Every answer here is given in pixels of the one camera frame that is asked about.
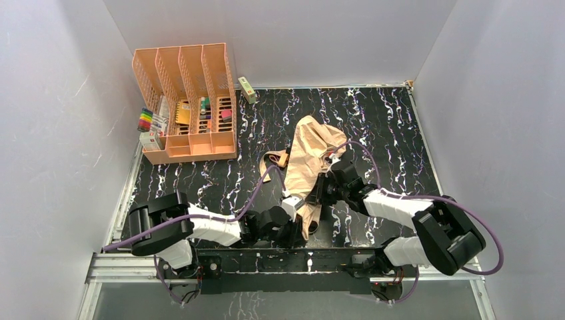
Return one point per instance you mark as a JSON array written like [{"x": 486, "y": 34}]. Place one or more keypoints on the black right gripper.
[{"x": 320, "y": 194}]

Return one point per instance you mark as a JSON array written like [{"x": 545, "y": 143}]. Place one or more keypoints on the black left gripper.
[{"x": 288, "y": 230}]

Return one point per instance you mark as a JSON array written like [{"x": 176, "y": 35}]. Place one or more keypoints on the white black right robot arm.
[{"x": 444, "y": 238}]

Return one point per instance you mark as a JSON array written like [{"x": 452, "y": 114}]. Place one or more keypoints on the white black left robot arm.
[{"x": 164, "y": 226}]

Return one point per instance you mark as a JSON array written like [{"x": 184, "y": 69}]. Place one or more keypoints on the pink eraser in organizer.
[{"x": 226, "y": 116}]

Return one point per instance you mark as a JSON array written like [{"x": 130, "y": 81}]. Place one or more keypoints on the green white small box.
[{"x": 247, "y": 90}]

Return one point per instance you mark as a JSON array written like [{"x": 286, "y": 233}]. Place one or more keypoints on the yellow notebook in organizer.
[{"x": 183, "y": 113}]

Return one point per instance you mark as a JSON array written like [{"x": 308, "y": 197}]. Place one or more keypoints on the small white cardboard box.
[{"x": 151, "y": 141}]

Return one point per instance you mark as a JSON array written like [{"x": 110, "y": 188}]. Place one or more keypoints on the peach plastic desk organizer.
[{"x": 190, "y": 104}]

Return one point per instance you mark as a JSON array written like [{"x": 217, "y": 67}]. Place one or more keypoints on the colourful marker pen set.
[{"x": 145, "y": 120}]

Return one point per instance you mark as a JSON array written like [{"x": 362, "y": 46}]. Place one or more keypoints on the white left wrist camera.
[{"x": 291, "y": 205}]

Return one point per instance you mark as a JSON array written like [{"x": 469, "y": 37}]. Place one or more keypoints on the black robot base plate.
[{"x": 219, "y": 271}]

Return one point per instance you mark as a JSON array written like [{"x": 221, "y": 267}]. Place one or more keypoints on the aluminium table edge rail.
[{"x": 384, "y": 118}]

